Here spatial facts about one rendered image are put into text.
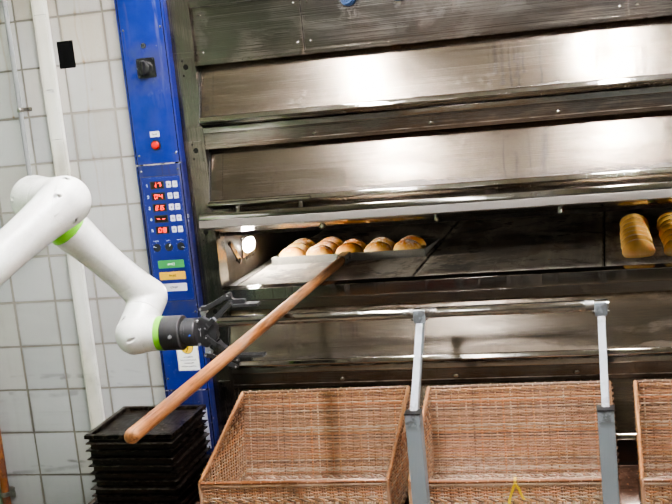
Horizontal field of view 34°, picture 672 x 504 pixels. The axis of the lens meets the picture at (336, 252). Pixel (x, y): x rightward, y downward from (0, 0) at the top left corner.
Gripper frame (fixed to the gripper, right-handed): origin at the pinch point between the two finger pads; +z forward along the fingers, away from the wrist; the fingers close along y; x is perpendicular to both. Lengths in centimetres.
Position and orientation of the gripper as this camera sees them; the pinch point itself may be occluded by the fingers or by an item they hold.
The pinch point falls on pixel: (258, 329)
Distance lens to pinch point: 284.2
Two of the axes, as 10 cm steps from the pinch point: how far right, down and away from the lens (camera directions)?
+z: 9.7, -0.6, -2.5
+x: -2.4, 1.8, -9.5
